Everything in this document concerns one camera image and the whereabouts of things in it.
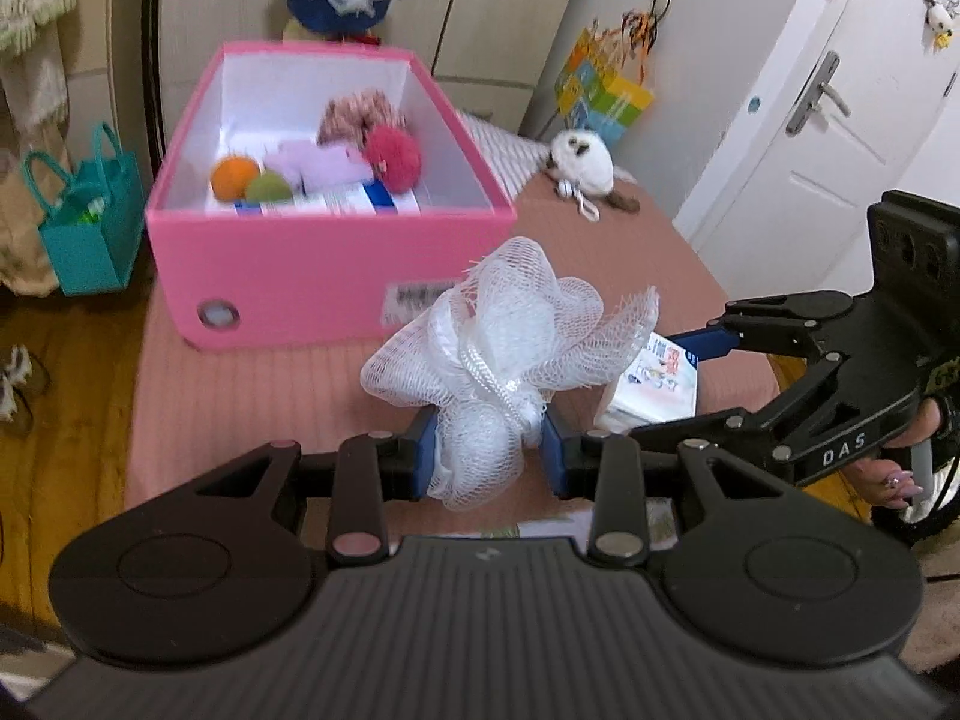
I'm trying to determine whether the person's right hand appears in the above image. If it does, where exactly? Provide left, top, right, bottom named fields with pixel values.
left=862, top=396, right=953, bottom=516

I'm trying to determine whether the orange soft ball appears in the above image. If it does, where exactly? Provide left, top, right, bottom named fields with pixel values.
left=210, top=156, right=260, bottom=202

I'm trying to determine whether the white striped bedsheet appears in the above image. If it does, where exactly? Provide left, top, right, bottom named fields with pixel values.
left=454, top=109, right=556, bottom=200

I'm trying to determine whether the white printed tissue pack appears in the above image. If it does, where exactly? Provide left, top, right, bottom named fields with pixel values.
left=592, top=330, right=702, bottom=436

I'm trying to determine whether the pink floral scrunchie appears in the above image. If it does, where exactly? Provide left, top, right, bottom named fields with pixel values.
left=316, top=88, right=406, bottom=147

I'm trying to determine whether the furry slipper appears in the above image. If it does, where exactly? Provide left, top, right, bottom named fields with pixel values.
left=0, top=345, right=52, bottom=428

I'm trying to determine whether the beige wardrobe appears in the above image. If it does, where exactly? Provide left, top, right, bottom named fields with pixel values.
left=161, top=0, right=601, bottom=142

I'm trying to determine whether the white flat packet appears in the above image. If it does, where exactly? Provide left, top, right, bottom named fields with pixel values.
left=517, top=499, right=680, bottom=541

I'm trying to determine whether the white door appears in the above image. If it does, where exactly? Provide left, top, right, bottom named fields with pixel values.
left=675, top=0, right=960, bottom=293

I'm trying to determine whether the lilac soft cloth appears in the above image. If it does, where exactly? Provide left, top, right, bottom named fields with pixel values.
left=262, top=141, right=376, bottom=192

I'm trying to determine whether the white plush cat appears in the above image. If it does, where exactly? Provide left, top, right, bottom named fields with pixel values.
left=546, top=127, right=617, bottom=192

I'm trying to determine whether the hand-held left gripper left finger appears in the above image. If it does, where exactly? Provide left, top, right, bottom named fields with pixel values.
left=191, top=405, right=443, bottom=565

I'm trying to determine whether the silver door handle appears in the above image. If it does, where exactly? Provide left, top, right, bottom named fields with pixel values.
left=786, top=51, right=852, bottom=137

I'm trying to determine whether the white cord loop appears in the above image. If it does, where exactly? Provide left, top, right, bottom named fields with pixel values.
left=559, top=178, right=602, bottom=224

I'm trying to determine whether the red fluffy pompom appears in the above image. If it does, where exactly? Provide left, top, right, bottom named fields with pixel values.
left=364, top=125, right=425, bottom=187

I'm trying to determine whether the blue wet wipes pack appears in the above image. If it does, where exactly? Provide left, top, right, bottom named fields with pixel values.
left=206, top=180, right=421, bottom=217

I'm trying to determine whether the white mesh bath pouf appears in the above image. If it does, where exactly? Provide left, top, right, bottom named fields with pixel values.
left=360, top=236, right=661, bottom=515

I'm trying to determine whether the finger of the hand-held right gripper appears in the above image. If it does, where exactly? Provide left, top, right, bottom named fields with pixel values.
left=626, top=409, right=790, bottom=467
left=662, top=290, right=857, bottom=362

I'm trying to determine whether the beige hanging garment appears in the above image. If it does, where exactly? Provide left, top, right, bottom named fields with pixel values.
left=0, top=37, right=72, bottom=293

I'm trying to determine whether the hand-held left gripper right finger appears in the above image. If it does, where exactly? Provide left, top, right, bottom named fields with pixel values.
left=538, top=412, right=800, bottom=569

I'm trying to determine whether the colourful paper gift bag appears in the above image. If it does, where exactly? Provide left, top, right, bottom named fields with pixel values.
left=553, top=28, right=655, bottom=151

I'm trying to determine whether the teal handbag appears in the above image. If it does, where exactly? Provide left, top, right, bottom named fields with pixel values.
left=21, top=122, right=147, bottom=297

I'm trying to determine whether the small plush bird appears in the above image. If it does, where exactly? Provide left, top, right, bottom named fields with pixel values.
left=924, top=0, right=957, bottom=53

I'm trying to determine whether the pink storage box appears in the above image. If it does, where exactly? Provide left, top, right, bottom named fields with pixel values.
left=145, top=43, right=518, bottom=353

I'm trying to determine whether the orange ribbon bundle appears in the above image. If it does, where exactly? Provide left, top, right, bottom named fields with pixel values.
left=600, top=0, right=672, bottom=83

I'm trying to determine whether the green soft ball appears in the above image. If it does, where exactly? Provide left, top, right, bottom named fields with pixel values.
left=246, top=172, right=293, bottom=203

